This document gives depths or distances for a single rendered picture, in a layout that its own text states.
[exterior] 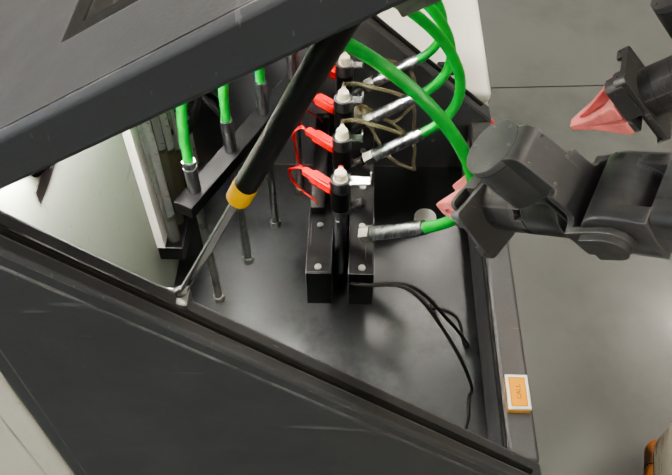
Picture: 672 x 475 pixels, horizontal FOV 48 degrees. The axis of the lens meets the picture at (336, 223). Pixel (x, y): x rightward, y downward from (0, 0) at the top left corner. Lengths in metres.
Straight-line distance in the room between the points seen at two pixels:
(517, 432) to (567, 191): 0.45
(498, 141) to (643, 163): 0.12
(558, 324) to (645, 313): 0.26
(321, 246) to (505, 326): 0.29
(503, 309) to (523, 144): 0.52
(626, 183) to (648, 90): 0.28
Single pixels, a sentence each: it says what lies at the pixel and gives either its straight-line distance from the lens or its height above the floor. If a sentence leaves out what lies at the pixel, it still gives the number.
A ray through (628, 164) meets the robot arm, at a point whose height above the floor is 1.43.
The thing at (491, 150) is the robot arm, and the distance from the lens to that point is 0.67.
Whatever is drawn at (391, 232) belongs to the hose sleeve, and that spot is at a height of 1.17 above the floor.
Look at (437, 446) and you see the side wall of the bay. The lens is 0.88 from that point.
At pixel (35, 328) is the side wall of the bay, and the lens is 0.72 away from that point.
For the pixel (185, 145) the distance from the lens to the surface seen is 0.99.
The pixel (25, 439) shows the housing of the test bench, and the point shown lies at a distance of 0.95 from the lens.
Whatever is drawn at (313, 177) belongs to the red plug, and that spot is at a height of 1.11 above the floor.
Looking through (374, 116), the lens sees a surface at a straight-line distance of 1.15.
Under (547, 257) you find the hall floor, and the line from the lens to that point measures 2.42.
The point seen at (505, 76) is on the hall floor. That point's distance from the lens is 2.99.
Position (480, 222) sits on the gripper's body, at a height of 1.30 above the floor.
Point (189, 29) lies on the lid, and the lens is 0.42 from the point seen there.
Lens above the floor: 1.88
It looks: 51 degrees down
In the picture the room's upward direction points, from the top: 1 degrees counter-clockwise
